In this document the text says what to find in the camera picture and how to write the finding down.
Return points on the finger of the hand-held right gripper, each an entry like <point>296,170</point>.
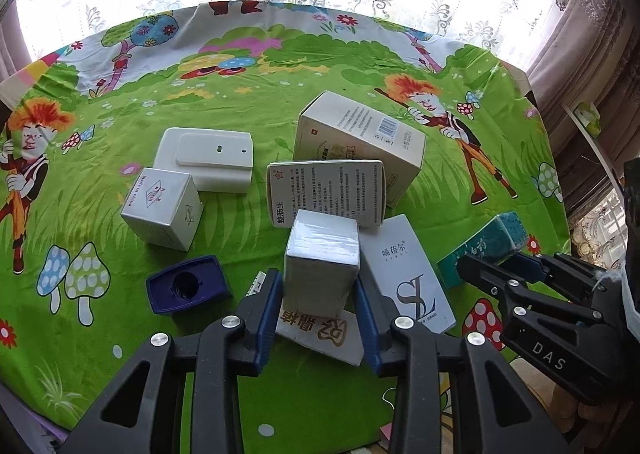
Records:
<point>492,281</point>
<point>535,266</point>

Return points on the white cube box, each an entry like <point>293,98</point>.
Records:
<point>320,259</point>

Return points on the green packet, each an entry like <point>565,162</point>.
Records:
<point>587,118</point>

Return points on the large cream box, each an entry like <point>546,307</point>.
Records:
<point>360,133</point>

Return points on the white box grey letters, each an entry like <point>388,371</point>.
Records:
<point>405,274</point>

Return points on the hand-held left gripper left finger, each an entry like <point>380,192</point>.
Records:
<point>265,324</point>

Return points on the green cartoon print cloth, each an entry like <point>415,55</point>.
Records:
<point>225,83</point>

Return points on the wall shelf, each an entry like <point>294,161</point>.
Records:
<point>600,153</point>

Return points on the pink curtain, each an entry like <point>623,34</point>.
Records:
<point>590,58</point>
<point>7,63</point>

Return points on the green box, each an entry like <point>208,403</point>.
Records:
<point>480,244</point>

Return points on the white plastic adapter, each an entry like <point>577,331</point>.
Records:
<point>210,158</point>

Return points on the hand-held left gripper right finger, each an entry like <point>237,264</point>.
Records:
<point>370,334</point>

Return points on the white box dense text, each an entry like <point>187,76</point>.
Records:
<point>325,189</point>

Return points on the white box diamond logo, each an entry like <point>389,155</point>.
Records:
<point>160,204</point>

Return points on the blue plastic holder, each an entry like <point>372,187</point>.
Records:
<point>160,301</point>

